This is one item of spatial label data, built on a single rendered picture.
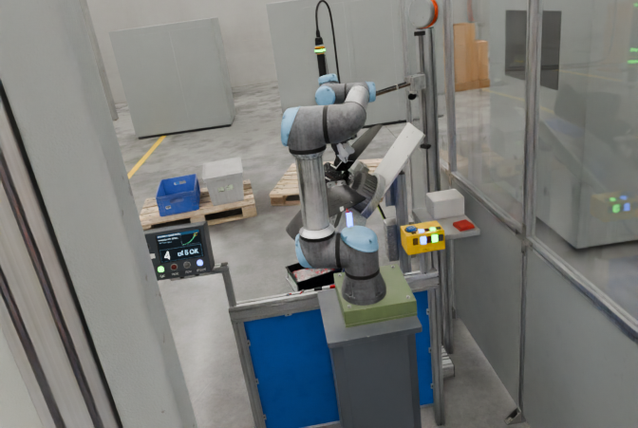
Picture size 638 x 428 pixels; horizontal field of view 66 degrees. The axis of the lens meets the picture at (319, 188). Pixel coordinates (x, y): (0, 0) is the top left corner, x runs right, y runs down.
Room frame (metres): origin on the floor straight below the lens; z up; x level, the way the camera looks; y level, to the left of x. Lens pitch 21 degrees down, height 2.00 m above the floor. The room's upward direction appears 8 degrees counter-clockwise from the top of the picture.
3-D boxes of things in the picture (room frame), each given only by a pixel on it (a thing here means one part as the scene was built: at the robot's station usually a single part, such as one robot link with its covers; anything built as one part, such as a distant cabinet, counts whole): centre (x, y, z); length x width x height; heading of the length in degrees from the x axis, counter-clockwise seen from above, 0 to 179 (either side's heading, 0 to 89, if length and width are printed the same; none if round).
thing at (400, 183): (2.33, -0.41, 0.58); 0.09 x 0.05 x 1.15; 4
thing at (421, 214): (2.33, -0.63, 0.85); 0.36 x 0.24 x 0.03; 4
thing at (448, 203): (2.40, -0.65, 0.92); 0.17 x 0.16 x 0.11; 94
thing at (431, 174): (2.63, -0.65, 0.90); 0.08 x 0.06 x 1.80; 39
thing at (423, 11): (2.63, -0.65, 1.88); 0.16 x 0.07 x 0.16; 39
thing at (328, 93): (1.84, -0.09, 1.67); 0.11 x 0.11 x 0.08; 77
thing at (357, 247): (1.43, -0.10, 1.23); 0.13 x 0.12 x 0.14; 77
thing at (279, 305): (1.81, -0.01, 0.82); 0.90 x 0.04 x 0.08; 94
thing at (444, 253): (2.33, -0.63, 0.42); 0.04 x 0.04 x 0.83; 4
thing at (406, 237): (1.84, -0.40, 1.02); 0.16 x 0.10 x 0.11; 94
